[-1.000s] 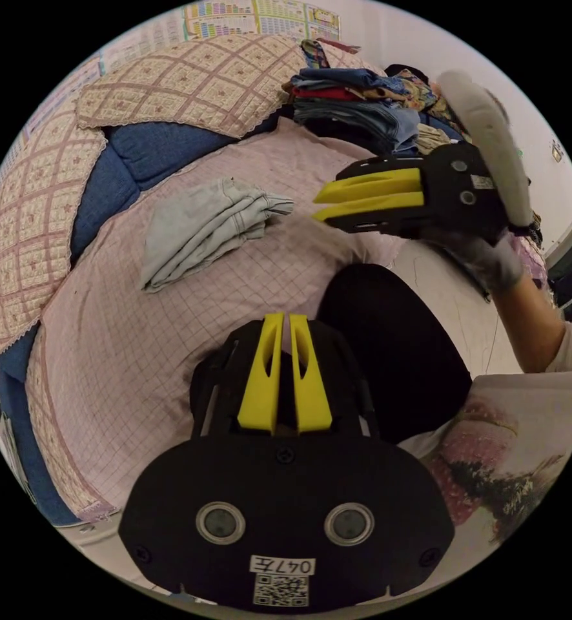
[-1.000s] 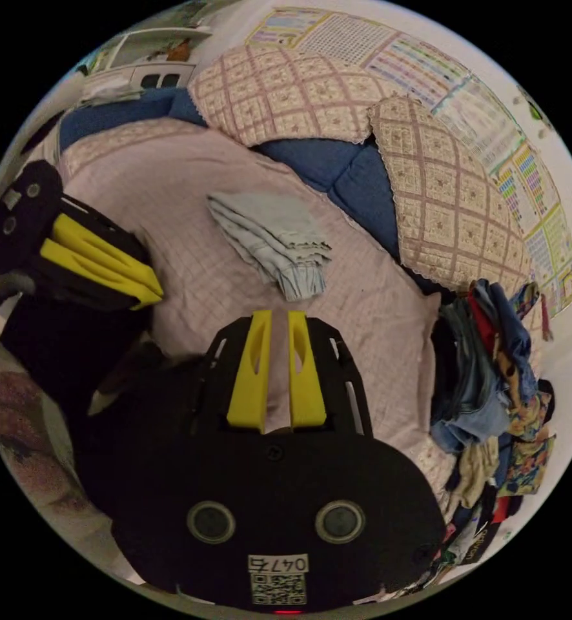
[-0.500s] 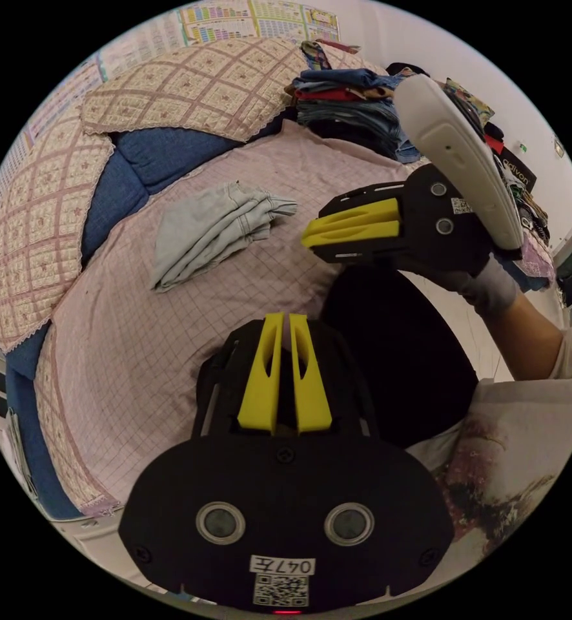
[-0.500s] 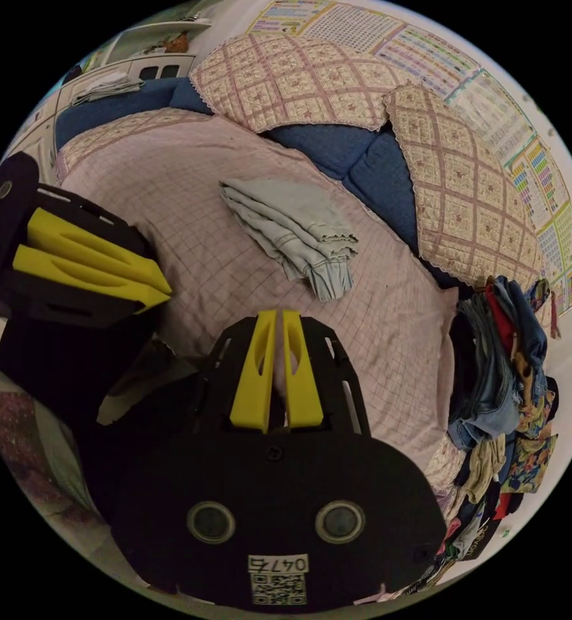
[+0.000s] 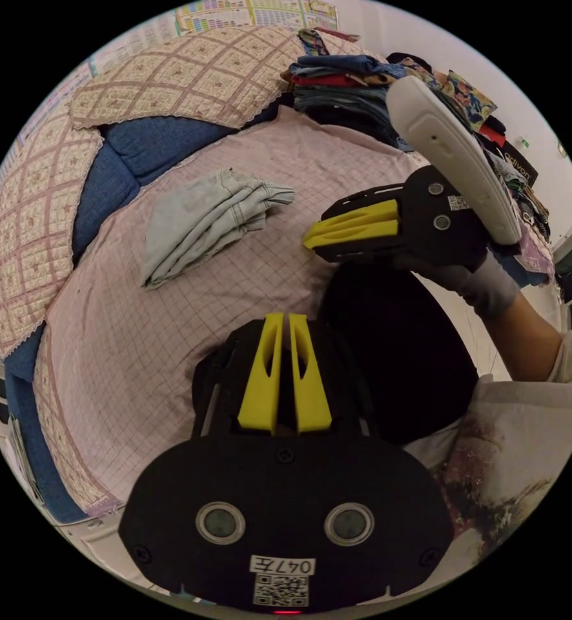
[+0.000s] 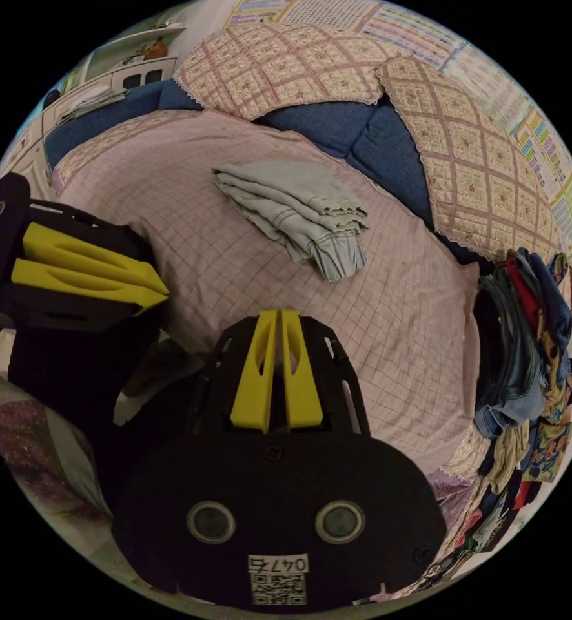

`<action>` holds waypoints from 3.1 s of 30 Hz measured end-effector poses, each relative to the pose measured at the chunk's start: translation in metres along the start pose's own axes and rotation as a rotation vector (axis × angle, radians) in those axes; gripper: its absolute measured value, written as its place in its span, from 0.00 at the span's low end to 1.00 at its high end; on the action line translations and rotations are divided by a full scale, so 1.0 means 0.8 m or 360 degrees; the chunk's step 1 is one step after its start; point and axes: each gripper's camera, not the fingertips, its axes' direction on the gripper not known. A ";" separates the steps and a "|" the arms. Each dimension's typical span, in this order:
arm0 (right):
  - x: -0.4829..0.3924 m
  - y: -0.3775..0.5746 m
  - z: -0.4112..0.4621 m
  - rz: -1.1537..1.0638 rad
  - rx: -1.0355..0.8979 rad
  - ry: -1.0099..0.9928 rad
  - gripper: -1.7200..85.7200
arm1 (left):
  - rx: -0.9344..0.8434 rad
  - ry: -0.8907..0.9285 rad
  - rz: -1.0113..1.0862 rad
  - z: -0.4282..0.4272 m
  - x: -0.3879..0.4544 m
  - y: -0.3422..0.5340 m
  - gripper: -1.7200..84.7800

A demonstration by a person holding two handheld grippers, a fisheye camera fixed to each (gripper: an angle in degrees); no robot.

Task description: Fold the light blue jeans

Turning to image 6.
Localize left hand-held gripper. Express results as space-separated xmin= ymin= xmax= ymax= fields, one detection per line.
xmin=0 ymin=174 xmax=170 ymax=336

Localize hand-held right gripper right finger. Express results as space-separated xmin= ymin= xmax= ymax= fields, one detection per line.
xmin=280 ymin=309 xmax=323 ymax=431

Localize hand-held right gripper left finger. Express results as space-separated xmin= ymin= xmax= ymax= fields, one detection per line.
xmin=229 ymin=309 xmax=279 ymax=434

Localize light blue jeans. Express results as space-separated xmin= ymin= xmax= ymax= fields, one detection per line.
xmin=212 ymin=160 xmax=370 ymax=283

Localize bed with pink checked sheet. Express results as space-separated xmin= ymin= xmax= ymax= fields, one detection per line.
xmin=48 ymin=108 xmax=491 ymax=529

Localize white folded cloth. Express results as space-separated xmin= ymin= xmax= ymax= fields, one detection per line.
xmin=55 ymin=87 xmax=128 ymax=125

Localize white cupboard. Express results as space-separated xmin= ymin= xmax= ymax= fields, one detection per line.
xmin=3 ymin=21 xmax=186 ymax=175

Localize pile of clothes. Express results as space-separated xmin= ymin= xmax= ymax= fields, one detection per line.
xmin=453 ymin=247 xmax=572 ymax=575

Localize blue padded quilt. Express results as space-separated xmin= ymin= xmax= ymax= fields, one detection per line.
xmin=43 ymin=77 xmax=483 ymax=266

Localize large patchwork floral pillow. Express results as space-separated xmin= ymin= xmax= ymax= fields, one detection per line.
xmin=172 ymin=23 xmax=389 ymax=122

